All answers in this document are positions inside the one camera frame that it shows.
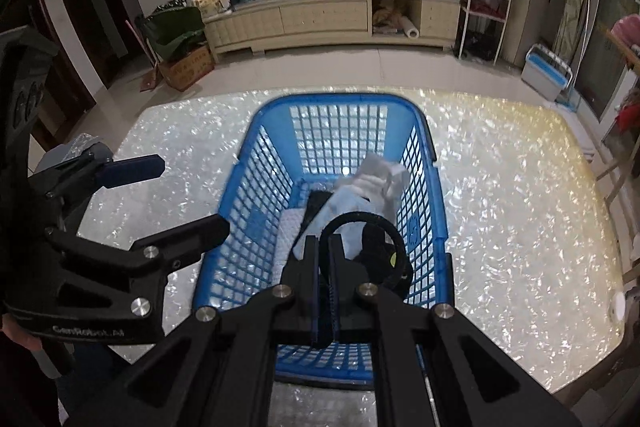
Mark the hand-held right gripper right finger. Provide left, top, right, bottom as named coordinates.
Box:
left=330, top=234, right=568, bottom=427

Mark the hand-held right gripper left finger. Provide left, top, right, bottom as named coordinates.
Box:
left=65, top=234, right=323, bottom=427

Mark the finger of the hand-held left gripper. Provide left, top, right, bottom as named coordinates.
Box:
left=30, top=154, right=166, bottom=208
left=45, top=213, right=231, bottom=280

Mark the blue plastic basket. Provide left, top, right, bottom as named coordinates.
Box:
left=192, top=92, right=451, bottom=390

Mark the white fluffy cloth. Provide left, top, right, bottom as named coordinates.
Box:
left=272, top=207, right=311, bottom=278

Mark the black hair band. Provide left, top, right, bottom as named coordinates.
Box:
left=319, top=211, right=410, bottom=295

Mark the light blue face mask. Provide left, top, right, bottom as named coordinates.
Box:
left=300, top=187, right=381, bottom=258

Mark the black cloth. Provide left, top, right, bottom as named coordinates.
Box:
left=295, top=189, right=341, bottom=248

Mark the person's left forearm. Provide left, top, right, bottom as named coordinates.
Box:
left=0, top=337, right=66, bottom=427

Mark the person's left hand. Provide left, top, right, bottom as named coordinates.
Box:
left=0, top=312, right=46, bottom=353

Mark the grey blue covered chair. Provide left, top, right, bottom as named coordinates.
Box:
left=35, top=132, right=116, bottom=182

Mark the broom with dustpan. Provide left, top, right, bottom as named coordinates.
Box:
left=125, top=19, right=161, bottom=90

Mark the cardboard box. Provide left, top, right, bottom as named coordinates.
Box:
left=160, top=44, right=216, bottom=92

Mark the white folded cloth in basket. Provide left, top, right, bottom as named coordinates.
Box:
left=345, top=152, right=408, bottom=208

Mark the dark green bag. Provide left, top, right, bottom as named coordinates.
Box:
left=147, top=4, right=206, bottom=62

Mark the dark wooden door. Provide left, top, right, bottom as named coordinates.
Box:
left=52, top=0, right=126, bottom=90

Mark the cream tv cabinet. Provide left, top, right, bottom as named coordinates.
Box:
left=202, top=0, right=461, bottom=55

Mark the white round object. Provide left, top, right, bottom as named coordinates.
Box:
left=607, top=292, right=628, bottom=323

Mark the blue and white storage box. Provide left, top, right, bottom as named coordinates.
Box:
left=522, top=43, right=573, bottom=102

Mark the pink cloth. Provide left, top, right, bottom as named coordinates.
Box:
left=612, top=17, right=640, bottom=58

